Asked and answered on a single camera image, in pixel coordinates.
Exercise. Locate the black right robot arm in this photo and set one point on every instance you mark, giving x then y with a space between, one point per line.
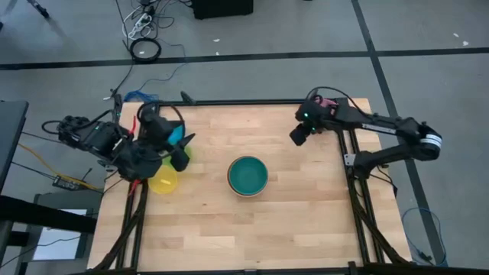
382 126

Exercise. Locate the black frame bracket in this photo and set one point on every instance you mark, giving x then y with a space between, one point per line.
188 99

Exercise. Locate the black box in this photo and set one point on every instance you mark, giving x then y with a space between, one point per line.
221 8

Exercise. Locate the black power adapter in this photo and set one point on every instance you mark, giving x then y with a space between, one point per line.
67 184

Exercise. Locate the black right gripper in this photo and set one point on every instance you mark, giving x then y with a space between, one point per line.
315 116

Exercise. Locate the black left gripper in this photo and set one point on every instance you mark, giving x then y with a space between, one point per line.
158 128

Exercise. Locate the black aluminium table frame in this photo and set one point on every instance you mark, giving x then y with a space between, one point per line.
237 102

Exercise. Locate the yellow plastic bowl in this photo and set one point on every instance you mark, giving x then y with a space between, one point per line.
162 181

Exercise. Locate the pink plastic bowl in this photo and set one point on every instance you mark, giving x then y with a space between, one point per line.
328 102

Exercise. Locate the white power strip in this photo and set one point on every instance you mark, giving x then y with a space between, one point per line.
138 26

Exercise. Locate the black tripod leg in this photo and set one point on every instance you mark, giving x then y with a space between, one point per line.
38 7

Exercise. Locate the dark grey desk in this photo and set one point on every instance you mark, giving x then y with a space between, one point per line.
10 137

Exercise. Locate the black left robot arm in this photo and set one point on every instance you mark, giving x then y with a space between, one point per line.
99 137

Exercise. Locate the black table bar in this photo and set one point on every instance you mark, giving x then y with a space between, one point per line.
46 217

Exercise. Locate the black device with green light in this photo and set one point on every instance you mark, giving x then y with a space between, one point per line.
117 105

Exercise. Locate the lime green plastic bowl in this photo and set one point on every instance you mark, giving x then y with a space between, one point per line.
188 154

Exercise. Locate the cyan plastic bowl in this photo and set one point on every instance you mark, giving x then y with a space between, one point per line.
176 134

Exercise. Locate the orange plastic bowl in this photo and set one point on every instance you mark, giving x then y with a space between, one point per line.
228 176

